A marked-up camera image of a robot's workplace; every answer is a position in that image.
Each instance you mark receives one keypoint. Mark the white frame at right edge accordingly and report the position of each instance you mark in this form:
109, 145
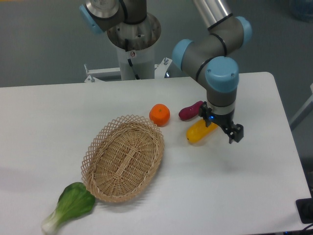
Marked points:
302, 112

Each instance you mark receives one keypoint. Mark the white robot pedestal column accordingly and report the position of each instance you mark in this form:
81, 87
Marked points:
136, 64

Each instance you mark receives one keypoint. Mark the yellow mango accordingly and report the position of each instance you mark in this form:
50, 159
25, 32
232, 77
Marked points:
199, 130

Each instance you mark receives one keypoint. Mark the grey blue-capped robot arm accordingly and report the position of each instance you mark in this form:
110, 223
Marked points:
134, 32

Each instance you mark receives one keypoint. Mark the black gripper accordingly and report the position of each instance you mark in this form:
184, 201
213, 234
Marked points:
235, 132

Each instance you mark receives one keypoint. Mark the orange fruit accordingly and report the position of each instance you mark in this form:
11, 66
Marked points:
159, 115

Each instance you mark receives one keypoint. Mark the purple sweet potato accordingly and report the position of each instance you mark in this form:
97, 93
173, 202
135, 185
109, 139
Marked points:
190, 112

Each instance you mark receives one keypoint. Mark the green bok choy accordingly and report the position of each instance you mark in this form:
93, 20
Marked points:
75, 201

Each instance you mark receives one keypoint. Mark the black device at table edge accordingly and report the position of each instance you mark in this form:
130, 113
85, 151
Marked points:
305, 210

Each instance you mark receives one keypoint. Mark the woven wicker basket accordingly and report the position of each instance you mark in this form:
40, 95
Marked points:
123, 159

